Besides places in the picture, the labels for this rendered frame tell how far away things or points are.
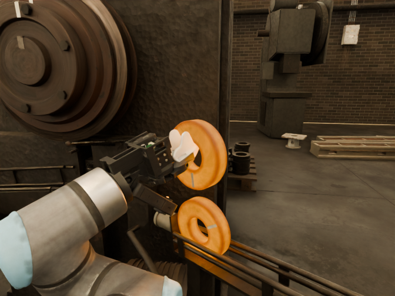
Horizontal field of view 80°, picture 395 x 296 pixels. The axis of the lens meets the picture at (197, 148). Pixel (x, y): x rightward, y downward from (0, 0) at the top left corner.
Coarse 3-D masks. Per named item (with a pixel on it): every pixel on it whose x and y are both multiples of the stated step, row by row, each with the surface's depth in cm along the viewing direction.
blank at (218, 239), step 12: (192, 204) 59; (204, 204) 56; (180, 216) 63; (192, 216) 60; (204, 216) 57; (216, 216) 55; (180, 228) 64; (192, 228) 62; (216, 228) 54; (228, 228) 55; (204, 240) 60; (216, 240) 55; (228, 240) 55; (204, 252) 59
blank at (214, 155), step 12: (192, 120) 51; (180, 132) 53; (192, 132) 51; (204, 132) 48; (216, 132) 49; (204, 144) 49; (216, 144) 47; (204, 156) 49; (216, 156) 47; (192, 168) 54; (204, 168) 50; (216, 168) 48; (180, 180) 56; (192, 180) 53; (204, 180) 51; (216, 180) 50
